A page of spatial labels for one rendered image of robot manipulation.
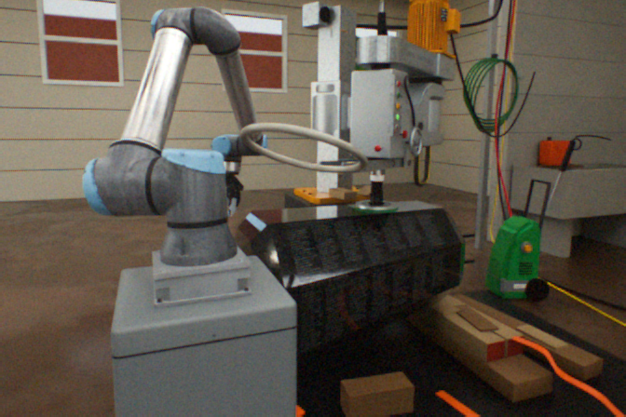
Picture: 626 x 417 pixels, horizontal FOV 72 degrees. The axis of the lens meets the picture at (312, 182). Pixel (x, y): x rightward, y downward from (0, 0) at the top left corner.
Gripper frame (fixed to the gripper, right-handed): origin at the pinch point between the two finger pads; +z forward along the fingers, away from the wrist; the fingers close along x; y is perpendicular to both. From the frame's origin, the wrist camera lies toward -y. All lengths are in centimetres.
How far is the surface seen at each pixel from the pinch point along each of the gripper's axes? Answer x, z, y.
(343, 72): 27, -87, -107
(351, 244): 56, 11, -18
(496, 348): 128, 59, -38
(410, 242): 83, 11, -38
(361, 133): 55, -42, -26
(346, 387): 62, 69, 7
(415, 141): 81, -40, -38
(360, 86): 53, -65, -25
